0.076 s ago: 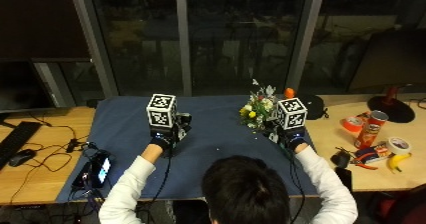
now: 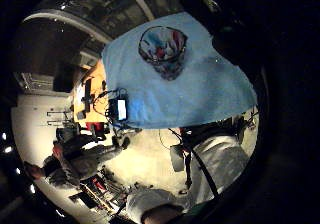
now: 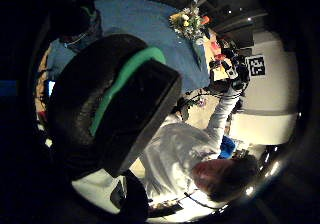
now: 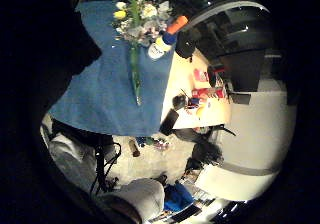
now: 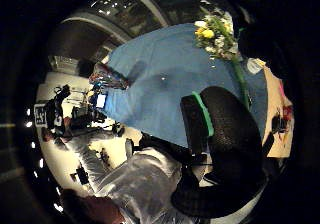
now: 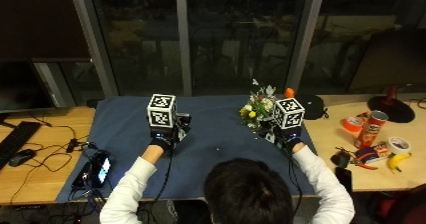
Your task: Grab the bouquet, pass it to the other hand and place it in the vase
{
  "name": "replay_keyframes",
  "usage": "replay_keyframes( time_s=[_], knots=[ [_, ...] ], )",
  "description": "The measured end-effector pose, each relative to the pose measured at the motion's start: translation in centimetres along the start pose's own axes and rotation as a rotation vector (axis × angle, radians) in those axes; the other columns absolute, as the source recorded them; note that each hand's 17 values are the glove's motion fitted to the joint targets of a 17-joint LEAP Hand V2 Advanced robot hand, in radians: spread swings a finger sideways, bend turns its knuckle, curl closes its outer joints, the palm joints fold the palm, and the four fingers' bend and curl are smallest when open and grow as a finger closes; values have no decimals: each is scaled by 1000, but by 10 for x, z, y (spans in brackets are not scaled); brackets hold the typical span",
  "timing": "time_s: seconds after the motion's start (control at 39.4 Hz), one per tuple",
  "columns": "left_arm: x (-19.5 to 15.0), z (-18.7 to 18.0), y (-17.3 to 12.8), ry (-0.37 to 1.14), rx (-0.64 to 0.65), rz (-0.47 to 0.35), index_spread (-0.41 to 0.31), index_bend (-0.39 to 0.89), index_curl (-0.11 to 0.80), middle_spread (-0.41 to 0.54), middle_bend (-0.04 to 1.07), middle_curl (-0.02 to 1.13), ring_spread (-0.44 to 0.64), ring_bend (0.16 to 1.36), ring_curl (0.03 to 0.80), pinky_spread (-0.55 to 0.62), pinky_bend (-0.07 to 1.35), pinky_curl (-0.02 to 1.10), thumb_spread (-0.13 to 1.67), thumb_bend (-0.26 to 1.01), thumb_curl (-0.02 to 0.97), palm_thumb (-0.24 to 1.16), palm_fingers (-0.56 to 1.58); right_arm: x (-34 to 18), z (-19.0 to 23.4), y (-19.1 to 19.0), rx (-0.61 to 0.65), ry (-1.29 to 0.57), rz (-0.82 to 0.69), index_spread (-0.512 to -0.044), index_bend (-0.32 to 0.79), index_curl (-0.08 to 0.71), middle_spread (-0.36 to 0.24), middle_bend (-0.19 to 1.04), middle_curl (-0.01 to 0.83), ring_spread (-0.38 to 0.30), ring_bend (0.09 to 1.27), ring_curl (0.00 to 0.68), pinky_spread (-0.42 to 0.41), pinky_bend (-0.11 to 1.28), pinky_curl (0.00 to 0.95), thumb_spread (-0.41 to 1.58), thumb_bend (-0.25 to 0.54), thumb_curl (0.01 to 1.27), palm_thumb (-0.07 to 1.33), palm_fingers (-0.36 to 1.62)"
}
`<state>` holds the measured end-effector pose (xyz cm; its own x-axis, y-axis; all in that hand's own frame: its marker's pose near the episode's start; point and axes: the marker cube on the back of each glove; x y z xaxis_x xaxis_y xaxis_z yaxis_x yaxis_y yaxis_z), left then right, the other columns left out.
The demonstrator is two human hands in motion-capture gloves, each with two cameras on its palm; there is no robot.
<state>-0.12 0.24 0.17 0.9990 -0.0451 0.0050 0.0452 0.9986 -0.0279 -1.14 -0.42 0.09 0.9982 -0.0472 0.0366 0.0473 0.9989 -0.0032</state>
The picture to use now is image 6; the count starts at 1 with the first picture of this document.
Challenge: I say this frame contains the person's right hand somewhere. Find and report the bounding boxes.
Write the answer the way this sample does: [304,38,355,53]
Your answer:
[258,118,308,152]

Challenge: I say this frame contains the person's left hand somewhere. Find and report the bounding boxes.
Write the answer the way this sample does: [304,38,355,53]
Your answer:
[147,112,192,153]

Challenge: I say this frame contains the white and yellow flower bouquet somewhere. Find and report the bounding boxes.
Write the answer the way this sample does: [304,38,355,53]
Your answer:
[238,78,279,132]

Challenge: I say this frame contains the white marker cube left glove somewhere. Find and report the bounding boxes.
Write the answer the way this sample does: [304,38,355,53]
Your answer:
[146,93,178,130]

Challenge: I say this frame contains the white marker cube glove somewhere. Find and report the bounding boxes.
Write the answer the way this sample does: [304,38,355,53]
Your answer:
[146,93,178,130]
[271,97,307,130]

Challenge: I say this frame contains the white marker cube right glove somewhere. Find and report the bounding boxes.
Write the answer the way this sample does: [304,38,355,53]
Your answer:
[271,97,307,130]

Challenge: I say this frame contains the dark blue table cloth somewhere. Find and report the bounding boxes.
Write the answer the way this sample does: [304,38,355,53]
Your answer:
[54,95,318,204]

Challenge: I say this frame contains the black cap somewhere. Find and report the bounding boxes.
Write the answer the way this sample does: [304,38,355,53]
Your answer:
[294,93,330,121]

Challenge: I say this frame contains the small black pouch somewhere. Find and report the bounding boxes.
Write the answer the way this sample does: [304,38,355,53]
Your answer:
[328,149,352,169]

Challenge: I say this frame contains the orange tape roll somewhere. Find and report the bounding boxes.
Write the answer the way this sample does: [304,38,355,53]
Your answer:
[340,115,366,134]

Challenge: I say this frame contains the the person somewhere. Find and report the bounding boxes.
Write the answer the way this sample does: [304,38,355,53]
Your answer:
[98,141,356,224]

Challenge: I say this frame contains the black smartphone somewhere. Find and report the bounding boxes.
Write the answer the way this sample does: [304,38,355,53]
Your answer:
[334,166,354,194]

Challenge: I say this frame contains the smartphone with lit screen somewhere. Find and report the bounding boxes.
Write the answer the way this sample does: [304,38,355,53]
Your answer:
[89,151,113,189]

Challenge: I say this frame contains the red chips can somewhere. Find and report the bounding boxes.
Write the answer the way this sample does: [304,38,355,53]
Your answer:
[352,110,390,150]

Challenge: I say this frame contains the colourful snack packet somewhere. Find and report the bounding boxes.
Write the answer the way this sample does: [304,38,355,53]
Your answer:
[354,143,394,165]

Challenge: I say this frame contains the black power bank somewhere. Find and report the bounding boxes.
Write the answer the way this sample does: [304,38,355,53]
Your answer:
[70,161,93,190]

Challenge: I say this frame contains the white tape roll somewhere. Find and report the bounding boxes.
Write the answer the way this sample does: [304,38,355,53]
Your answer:
[386,136,412,156]

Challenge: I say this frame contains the yellow banana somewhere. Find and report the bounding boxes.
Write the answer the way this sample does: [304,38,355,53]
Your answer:
[386,152,413,174]

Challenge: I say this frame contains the monitor with red stand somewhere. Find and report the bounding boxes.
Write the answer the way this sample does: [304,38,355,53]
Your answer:
[346,28,426,124]

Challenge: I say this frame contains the red bag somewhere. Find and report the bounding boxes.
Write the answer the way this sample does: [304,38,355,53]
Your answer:
[371,183,426,224]

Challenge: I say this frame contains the black keyboard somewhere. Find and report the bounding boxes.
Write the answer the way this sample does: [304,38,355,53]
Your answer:
[0,120,43,171]

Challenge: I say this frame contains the black computer mouse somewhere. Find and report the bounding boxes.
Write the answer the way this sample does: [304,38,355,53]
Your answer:
[7,148,37,168]

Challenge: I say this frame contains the dark monitor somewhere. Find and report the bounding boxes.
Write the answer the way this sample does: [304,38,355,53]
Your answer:
[0,59,58,114]

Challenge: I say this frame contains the black left glove cable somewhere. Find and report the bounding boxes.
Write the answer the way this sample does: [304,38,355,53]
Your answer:
[149,147,175,215]

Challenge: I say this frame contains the black glove cable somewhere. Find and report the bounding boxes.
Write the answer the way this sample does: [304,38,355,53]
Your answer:
[286,149,306,216]
[149,147,175,215]

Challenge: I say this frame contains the black right glove cable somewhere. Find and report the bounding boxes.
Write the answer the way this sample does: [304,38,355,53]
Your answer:
[286,149,306,216]

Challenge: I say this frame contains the orange handled pliers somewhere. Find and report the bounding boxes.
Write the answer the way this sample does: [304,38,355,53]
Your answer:
[351,161,379,171]

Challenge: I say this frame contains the thin black desk cable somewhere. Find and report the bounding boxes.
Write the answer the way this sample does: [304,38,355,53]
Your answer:
[9,111,90,203]

